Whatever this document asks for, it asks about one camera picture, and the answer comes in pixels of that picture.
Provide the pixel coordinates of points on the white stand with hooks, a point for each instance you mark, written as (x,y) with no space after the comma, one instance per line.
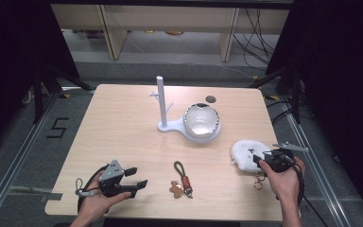
(161,101)

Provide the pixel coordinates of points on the person's left hand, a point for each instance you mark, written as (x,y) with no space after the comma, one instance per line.
(94,203)

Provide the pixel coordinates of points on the person's right hand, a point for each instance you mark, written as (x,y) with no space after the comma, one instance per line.
(286,186)

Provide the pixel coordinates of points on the light wooden desk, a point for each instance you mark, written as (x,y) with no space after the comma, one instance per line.
(170,19)

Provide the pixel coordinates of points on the black metal stand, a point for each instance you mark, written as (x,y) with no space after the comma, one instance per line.
(38,94)
(296,94)

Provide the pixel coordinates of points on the aluminium floor rail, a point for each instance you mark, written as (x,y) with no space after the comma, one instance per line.
(19,151)
(315,164)

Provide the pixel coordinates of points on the white plush pouch with keyring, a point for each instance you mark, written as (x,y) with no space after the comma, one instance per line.
(244,154)

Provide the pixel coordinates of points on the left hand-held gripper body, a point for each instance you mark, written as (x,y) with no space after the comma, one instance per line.
(112,176)

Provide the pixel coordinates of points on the dark round disc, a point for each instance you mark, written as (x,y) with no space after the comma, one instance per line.
(210,99)

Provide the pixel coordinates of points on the dark curtain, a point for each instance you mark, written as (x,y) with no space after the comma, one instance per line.
(343,63)
(9,47)

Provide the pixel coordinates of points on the grey tape strip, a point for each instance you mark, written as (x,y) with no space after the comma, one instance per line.
(52,197)

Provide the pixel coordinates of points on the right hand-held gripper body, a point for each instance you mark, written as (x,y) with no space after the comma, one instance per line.
(280,160)

